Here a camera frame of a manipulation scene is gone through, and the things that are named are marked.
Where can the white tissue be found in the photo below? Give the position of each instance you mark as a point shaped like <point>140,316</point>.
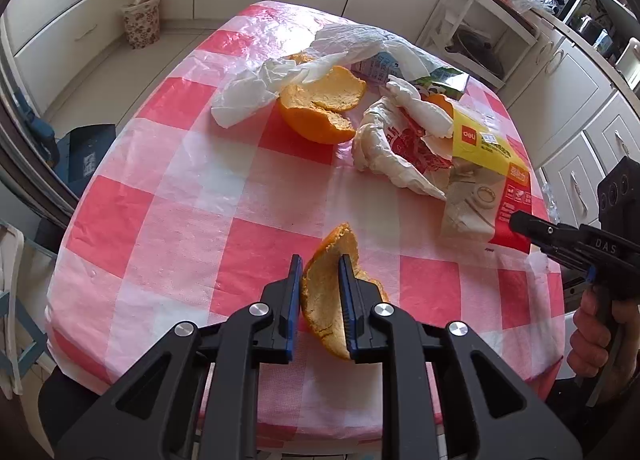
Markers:
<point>240,100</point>
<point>425,115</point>

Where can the thin white plastic bag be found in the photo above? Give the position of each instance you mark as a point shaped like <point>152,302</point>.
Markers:
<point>360,40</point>

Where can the white chair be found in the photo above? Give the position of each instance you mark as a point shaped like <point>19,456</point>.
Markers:
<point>20,320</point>

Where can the curved orange peel piece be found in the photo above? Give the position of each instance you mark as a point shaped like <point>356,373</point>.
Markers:
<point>320,300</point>

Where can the large cupped orange peel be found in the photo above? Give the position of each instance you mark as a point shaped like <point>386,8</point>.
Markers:
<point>320,97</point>

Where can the round orange peel piece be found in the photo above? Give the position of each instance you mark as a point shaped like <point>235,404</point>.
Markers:
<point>441,102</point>

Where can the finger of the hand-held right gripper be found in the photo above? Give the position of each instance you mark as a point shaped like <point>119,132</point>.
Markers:
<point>537,229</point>

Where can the cream drawer cabinet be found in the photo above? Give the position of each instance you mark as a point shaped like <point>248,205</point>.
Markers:
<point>65,5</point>

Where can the green white carton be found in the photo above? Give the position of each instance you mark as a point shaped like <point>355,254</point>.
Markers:
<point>445,82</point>

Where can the yellow red package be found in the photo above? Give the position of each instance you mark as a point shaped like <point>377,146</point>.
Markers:
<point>480,140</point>

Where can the white shelf rack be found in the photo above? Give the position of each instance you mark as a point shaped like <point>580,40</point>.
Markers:
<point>505,22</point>

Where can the dark wok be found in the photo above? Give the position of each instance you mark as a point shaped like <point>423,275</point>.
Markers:
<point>480,52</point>

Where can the red printed white plastic bag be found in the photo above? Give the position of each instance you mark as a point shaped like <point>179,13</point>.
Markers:
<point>390,157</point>

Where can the small orange peel scrap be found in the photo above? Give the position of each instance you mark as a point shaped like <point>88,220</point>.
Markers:
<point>300,59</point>

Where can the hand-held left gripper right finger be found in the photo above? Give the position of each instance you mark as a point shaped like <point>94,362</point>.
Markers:
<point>348,310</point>

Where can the floral wastebasket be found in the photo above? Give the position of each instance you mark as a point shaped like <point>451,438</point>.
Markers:
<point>142,22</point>

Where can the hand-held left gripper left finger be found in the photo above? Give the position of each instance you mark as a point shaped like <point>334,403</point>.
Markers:
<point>294,305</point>

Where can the cream counter cabinet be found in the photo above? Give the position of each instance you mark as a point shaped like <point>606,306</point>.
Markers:
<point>575,90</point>

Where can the blue printed white packet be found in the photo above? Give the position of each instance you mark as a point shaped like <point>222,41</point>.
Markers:
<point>380,66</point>

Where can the red white checkered tablecloth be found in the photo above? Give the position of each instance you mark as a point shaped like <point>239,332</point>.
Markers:
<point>165,200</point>

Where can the blue box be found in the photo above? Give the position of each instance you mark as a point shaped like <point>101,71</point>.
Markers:
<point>87,155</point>

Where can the black stool seat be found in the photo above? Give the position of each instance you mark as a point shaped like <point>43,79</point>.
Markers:
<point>65,415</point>

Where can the person's right hand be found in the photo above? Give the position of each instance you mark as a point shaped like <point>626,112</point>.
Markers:
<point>582,335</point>

